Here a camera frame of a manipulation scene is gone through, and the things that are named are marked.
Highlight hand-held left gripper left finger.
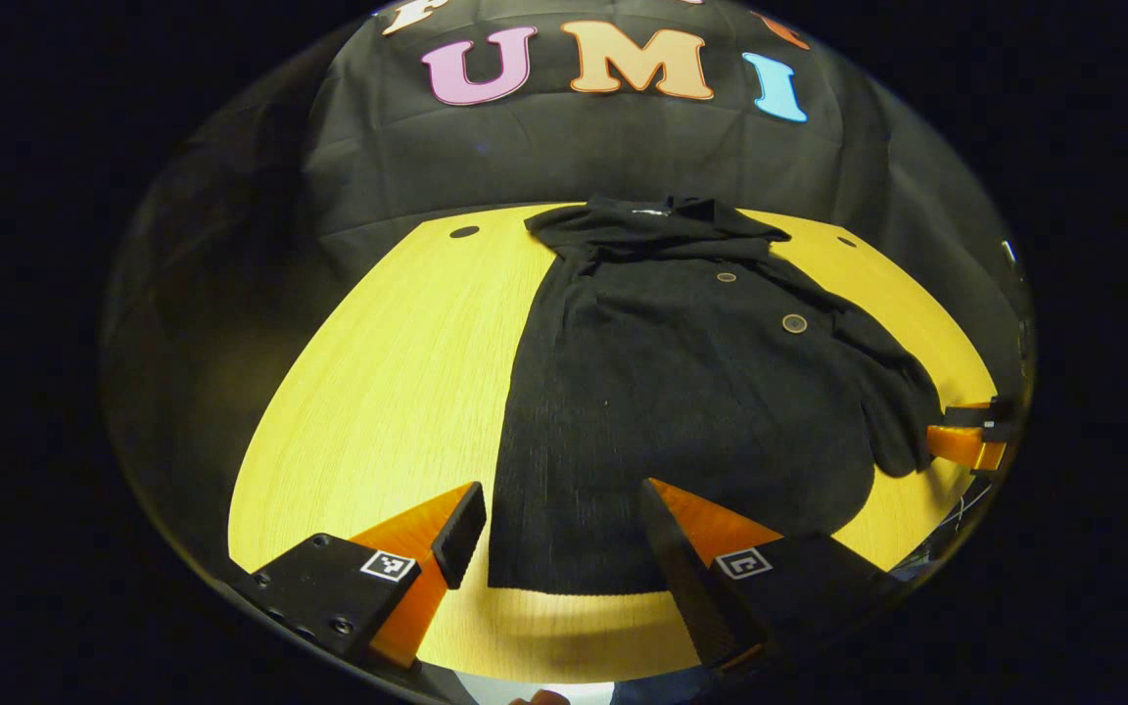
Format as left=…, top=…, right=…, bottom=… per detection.
left=229, top=481, right=488, bottom=672

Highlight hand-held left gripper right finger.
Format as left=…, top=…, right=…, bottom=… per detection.
left=638, top=477, right=908, bottom=677

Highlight black coat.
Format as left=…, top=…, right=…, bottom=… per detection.
left=488, top=194, right=945, bottom=596

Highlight person's blue trousers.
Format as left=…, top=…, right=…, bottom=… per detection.
left=611, top=669, right=722, bottom=705

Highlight black backdrop cloth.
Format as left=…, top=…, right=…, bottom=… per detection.
left=99, top=0, right=1035, bottom=588

